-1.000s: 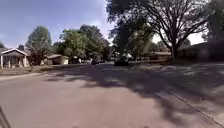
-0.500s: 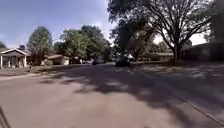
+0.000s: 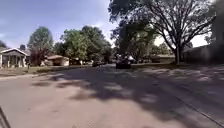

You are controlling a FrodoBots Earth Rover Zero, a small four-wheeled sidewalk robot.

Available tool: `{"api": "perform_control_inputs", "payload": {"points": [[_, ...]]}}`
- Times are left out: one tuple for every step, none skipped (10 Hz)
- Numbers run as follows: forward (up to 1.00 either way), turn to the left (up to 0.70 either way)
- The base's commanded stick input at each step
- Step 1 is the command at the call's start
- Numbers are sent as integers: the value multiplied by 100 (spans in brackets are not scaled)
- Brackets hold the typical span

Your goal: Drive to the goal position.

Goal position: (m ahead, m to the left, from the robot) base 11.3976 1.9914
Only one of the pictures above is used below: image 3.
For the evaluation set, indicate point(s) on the dark vehicle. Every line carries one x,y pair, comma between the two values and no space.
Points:
123,62

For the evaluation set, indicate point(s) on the dark car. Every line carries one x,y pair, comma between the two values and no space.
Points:
97,63

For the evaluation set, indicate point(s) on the row of green trees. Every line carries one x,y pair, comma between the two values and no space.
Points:
78,43

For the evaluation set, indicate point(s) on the low tan house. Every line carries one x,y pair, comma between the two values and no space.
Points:
58,60

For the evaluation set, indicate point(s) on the grey asphalt road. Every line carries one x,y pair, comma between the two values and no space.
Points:
66,103

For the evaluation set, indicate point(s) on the shaded grass lawn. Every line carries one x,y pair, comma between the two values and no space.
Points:
173,65

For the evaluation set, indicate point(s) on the large spreading tree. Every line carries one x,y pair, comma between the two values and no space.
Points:
177,26

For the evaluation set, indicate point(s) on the dry grass verge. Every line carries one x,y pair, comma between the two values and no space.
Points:
23,70

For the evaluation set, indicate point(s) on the white house with porch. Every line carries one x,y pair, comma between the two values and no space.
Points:
12,57

